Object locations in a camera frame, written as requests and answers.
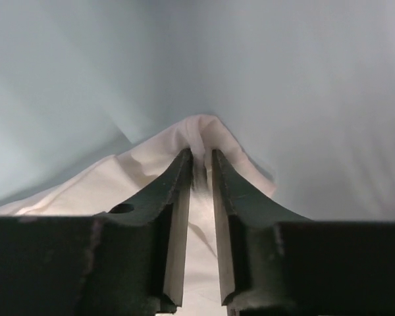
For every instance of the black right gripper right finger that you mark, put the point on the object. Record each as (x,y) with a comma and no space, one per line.
(273,261)

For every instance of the white t shirt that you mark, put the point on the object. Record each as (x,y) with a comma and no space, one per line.
(117,178)

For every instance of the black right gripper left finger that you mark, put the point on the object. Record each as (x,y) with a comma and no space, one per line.
(128,261)

